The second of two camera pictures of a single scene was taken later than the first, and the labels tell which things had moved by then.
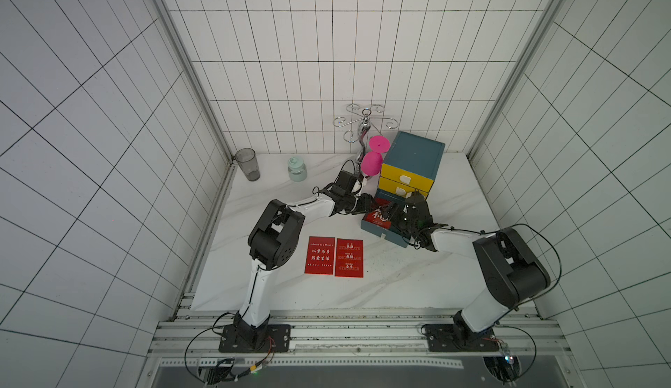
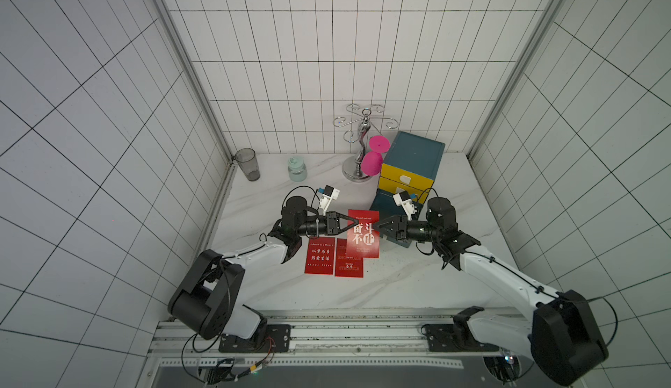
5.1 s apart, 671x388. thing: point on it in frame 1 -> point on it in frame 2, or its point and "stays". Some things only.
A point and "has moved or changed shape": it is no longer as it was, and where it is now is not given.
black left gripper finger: [366, 204] -> [346, 224]
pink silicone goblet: [372, 160] stays
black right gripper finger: [391, 211] -> [391, 232]
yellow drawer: [398, 188] stays
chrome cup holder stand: [364, 119] stays
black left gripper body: [350, 203] -> [317, 224]
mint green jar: [297, 169] stays
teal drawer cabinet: [411, 163] stays
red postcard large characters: [377, 217] has moved or changed shape
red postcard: [320, 259] stays
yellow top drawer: [406, 177] stays
